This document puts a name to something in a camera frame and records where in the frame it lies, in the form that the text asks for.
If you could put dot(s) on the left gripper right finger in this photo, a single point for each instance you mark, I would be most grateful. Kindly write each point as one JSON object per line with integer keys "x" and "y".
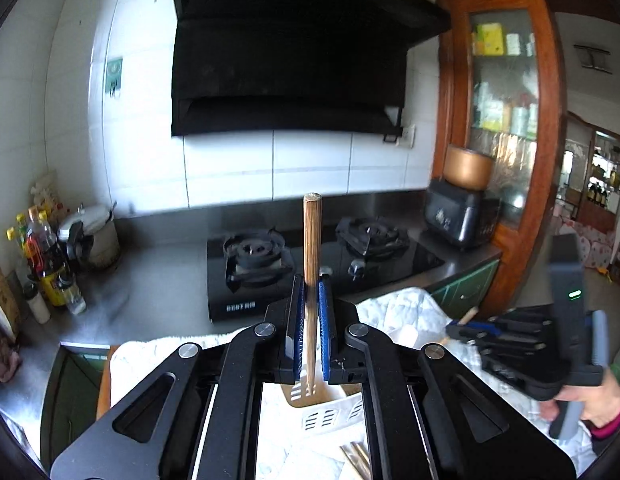
{"x": 325, "y": 326}

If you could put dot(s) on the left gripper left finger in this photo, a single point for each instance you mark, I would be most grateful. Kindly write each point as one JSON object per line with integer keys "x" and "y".
{"x": 295, "y": 325}

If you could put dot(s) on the wooden slotted spatula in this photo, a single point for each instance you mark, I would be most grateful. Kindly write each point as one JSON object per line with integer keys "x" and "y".
{"x": 311, "y": 374}

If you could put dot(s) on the right hand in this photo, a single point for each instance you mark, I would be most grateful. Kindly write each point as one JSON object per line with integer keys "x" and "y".
{"x": 601, "y": 410}

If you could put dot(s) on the black gas stove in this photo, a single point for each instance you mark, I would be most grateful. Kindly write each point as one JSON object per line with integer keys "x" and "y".
{"x": 248, "y": 271}

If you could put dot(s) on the white quilted cloth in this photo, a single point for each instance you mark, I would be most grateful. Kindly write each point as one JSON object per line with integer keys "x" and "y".
{"x": 410, "y": 318}

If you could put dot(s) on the white utensil holder caddy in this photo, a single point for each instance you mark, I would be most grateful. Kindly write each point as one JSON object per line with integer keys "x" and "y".
{"x": 287, "y": 418}

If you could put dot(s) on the black rice cooker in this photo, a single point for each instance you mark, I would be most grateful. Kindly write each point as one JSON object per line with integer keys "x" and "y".
{"x": 465, "y": 219}

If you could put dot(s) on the copper inner pot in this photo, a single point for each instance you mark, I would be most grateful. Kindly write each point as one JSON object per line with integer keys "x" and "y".
{"x": 467, "y": 168}

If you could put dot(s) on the white pressure cooker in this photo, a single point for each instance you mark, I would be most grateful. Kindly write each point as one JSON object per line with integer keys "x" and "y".
{"x": 90, "y": 238}

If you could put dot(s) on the black range hood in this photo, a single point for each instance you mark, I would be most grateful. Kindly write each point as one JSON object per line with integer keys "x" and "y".
{"x": 316, "y": 65}

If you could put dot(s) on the yellow cap oil bottle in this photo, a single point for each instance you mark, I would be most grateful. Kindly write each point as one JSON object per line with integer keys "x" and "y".
{"x": 49, "y": 278}

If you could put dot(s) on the wooden glass cabinet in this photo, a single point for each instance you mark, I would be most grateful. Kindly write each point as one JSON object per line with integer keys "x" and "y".
{"x": 502, "y": 94}

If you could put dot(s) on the wall socket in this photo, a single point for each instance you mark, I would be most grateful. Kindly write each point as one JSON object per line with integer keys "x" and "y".
{"x": 407, "y": 138}

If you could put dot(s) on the wall hook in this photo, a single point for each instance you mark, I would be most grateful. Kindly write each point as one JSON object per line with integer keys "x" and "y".
{"x": 113, "y": 77}

